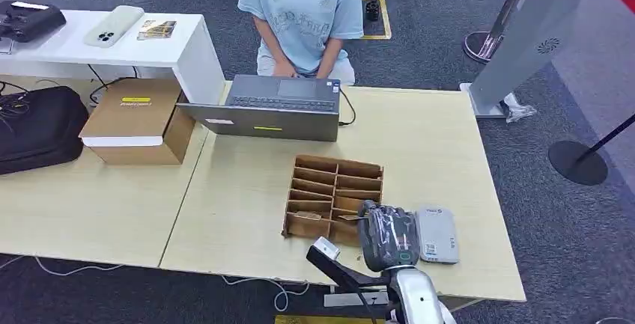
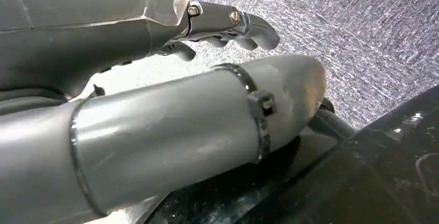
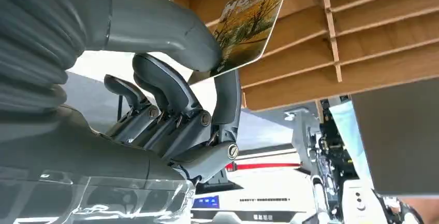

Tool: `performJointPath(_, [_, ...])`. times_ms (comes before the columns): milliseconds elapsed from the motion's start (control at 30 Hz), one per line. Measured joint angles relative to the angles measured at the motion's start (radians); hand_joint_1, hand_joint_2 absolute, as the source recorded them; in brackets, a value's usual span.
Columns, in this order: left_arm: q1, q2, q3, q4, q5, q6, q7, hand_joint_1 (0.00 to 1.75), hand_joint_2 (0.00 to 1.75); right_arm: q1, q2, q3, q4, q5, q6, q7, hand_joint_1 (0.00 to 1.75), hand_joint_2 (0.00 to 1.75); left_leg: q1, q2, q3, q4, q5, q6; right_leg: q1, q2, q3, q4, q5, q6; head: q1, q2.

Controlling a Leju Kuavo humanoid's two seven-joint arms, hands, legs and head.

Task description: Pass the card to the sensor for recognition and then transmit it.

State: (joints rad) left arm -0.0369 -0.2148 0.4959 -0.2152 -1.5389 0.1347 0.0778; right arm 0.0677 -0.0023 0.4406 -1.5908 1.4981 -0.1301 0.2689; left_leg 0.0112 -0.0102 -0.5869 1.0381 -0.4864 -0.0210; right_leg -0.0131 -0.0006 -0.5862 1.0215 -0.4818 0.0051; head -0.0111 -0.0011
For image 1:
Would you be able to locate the brown cardboard box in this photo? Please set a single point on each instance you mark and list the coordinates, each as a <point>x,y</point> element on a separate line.
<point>136,121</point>

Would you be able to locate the white card reader device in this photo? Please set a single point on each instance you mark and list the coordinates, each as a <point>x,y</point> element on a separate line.
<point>437,235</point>

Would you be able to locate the grey standing panel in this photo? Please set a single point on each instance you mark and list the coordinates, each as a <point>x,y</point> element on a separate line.
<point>531,34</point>

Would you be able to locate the person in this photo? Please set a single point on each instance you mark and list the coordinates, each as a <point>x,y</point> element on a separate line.
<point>302,14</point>

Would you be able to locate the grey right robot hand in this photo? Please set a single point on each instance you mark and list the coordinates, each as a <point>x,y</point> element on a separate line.
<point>389,237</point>

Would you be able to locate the white side table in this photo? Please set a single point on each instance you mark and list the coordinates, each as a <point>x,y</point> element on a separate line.
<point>149,49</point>

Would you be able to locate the black carrying bag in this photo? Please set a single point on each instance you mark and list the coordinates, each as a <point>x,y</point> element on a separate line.
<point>39,128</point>

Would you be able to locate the grey open laptop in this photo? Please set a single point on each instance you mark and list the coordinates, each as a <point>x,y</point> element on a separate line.
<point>278,108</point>

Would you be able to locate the clear plastic wrap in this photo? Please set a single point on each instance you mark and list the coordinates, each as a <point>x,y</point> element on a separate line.
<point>520,109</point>

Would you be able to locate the black device case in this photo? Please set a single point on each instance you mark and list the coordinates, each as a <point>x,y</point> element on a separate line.
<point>29,20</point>

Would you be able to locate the wooden card sorting box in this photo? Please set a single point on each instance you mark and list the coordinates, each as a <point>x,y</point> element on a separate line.
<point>327,195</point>

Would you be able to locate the chrome stanchion post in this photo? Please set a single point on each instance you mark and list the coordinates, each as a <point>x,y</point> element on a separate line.
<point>488,39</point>

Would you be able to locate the printed card pack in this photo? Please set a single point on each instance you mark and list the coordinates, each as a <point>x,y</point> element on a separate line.
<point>157,30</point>

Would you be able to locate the black stanchion post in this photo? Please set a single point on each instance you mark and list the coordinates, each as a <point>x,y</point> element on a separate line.
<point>578,162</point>

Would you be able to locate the pale smartphone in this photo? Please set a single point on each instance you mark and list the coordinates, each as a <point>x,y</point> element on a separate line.
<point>114,26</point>

